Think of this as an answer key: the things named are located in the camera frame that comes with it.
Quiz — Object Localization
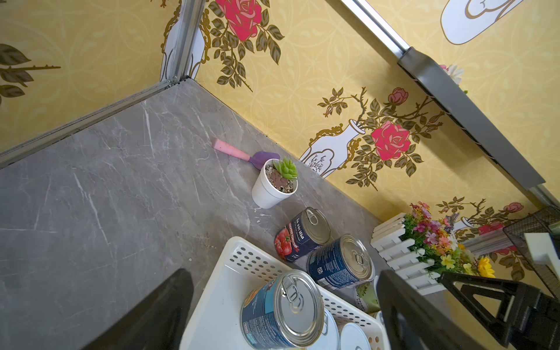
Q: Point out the grey wall shelf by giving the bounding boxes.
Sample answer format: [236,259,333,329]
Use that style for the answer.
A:
[398,48,545,190]

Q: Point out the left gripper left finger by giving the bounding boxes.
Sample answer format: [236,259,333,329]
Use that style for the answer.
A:
[84,268,194,349]

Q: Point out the white plastic basket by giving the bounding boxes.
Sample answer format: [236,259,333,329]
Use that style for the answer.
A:
[179,236,391,349]

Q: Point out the pink small can front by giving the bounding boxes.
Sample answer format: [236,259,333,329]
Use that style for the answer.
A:
[338,322,370,350]

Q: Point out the flower box white fence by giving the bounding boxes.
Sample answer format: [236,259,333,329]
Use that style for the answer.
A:
[370,202,495,295]

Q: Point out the yellow small can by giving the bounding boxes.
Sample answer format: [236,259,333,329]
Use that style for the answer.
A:
[307,309,340,350]

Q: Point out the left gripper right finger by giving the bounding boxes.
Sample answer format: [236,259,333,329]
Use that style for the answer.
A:
[376,270,484,349]

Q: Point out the small pink shelf flowers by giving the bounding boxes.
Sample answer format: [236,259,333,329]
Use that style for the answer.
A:
[440,65,465,85]

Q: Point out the dark tomato tin can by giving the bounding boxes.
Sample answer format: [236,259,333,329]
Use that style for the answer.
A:
[274,207,331,262]

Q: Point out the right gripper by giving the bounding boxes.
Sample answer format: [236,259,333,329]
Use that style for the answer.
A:
[440,272,559,349]

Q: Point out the potted succulent white pot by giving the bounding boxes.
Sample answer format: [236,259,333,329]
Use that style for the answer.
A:
[252,157,298,209]

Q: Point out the blue tin can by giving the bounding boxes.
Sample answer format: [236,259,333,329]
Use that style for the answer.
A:
[240,270,325,349]
[306,234,375,290]

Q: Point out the pink purple toy shovel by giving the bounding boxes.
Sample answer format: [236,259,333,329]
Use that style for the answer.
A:
[213,139,280,170]

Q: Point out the pink small can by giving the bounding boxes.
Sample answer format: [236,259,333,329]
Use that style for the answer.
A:
[354,281,381,314]
[338,322,370,350]

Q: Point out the pink small can back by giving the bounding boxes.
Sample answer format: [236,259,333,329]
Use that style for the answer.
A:
[354,281,381,314]

